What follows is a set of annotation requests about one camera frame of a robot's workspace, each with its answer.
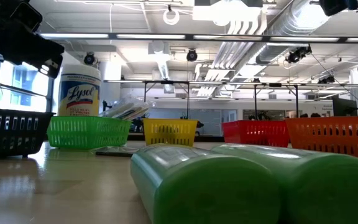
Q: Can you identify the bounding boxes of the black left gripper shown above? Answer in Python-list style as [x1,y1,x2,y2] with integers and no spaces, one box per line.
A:
[0,17,65,79]

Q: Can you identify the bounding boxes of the yellow plastic basket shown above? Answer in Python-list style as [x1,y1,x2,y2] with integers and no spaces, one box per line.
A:
[142,118,199,147]

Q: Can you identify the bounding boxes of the green travel size bottle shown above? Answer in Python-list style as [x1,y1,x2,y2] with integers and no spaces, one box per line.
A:
[130,145,282,224]
[211,143,358,224]

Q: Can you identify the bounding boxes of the black frame stand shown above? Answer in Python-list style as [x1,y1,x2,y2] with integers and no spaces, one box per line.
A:
[142,80,190,120]
[252,82,300,120]

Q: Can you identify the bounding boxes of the green plastic basket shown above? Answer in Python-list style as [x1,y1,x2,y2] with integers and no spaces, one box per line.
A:
[47,115,132,151]

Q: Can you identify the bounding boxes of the black rig camera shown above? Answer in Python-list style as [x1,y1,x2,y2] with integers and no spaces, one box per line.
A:
[285,44,313,65]

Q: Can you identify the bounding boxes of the white ceiling conduits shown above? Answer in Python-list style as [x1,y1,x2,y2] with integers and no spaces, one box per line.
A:
[196,12,270,98]

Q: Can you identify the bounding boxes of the overhead light bar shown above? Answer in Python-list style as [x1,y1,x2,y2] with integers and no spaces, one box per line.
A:
[40,32,358,44]

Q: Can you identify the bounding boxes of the white item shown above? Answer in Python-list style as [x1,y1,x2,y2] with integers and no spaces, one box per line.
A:
[112,107,145,121]

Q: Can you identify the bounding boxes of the dark comb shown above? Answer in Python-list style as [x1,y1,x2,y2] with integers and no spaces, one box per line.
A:
[94,146,140,157]

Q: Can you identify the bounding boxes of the black computer monitor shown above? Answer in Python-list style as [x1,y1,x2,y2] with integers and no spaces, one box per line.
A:
[331,96,358,118]

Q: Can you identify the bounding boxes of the white ceiling ring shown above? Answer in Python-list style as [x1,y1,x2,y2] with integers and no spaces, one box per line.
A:
[162,8,180,26]

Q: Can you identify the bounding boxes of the small black rig device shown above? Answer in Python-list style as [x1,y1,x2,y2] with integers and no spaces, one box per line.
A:
[318,75,336,85]

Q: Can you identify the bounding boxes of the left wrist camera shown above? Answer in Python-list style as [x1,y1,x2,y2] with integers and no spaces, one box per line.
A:
[9,1,44,32]

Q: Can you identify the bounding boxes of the red plastic basket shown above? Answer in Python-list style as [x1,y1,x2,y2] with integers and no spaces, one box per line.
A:
[221,119,291,148]

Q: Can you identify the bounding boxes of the black plastic basket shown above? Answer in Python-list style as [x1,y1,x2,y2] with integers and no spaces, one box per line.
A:
[0,107,57,159]

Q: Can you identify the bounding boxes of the Lysol wipes canister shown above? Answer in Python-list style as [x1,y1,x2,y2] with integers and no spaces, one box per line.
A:
[57,64,102,118]

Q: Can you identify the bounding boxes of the orange plastic basket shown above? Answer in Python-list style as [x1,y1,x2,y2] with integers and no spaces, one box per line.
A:
[285,115,358,161]

